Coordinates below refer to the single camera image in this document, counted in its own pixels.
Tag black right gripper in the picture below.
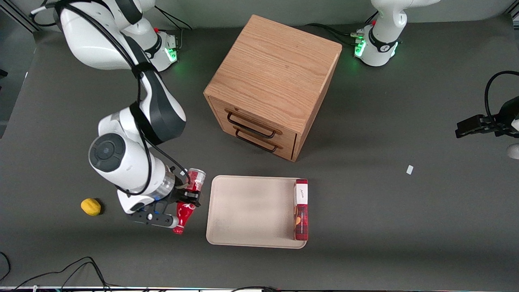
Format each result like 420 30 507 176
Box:
164 165 202 212

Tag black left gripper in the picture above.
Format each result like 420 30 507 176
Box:
455 114 518 139

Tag red coke bottle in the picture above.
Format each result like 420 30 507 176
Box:
173 168 207 235

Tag beige plastic tray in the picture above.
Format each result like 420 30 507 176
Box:
206 175 307 249

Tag yellow lemon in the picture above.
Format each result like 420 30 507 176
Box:
81 198 101 216

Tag red snack box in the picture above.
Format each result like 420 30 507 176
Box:
293 178 309 241

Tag wooden drawer cabinet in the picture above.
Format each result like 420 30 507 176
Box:
203 14 343 163

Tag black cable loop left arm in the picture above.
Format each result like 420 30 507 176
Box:
484 71 519 122

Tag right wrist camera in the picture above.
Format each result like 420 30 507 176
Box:
127 202 180 230

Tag black metal drawer handle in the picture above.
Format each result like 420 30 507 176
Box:
227 112 277 139
235 129 279 153

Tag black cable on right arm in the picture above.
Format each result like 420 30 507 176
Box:
30 0 181 196

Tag black floor cables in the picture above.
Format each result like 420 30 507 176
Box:
0 251 112 292

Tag black left base cables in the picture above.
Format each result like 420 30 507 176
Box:
304 11 380 47

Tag black base cables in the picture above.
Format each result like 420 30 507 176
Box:
304 11 380 47
154 6 193 51

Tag black right base cables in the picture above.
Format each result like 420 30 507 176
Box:
154 6 193 51

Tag aluminium frame rail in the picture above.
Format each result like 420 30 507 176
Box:
2 6 37 33

